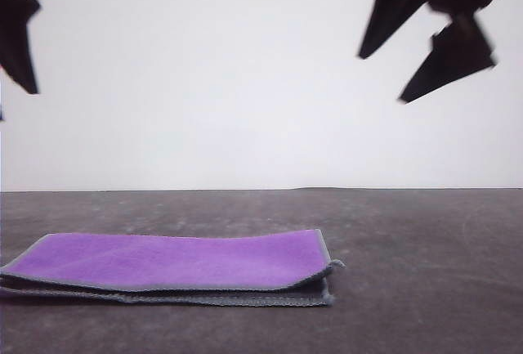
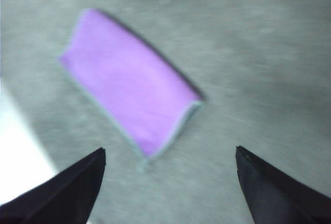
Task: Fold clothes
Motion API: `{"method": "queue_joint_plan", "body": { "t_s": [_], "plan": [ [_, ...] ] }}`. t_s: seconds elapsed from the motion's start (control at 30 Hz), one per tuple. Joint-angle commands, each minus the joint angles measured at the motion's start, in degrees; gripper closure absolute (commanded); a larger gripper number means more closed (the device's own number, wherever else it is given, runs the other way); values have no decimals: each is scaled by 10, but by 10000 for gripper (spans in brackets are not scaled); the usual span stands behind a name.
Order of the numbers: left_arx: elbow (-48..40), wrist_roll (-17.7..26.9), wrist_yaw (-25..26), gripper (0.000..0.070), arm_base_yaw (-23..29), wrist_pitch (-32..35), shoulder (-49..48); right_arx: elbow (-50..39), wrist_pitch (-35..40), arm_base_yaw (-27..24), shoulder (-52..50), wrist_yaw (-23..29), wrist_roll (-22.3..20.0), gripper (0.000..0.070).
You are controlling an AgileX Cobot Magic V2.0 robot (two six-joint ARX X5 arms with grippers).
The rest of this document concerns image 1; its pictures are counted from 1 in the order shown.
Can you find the purple towel with grey hem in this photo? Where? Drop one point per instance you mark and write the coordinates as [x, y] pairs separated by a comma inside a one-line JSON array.
[[163, 256]]

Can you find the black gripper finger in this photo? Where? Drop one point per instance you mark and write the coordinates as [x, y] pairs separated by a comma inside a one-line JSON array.
[[16, 43], [453, 59], [392, 10]]

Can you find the grey table cloth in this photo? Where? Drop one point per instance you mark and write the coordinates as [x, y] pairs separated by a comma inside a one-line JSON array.
[[408, 288]]

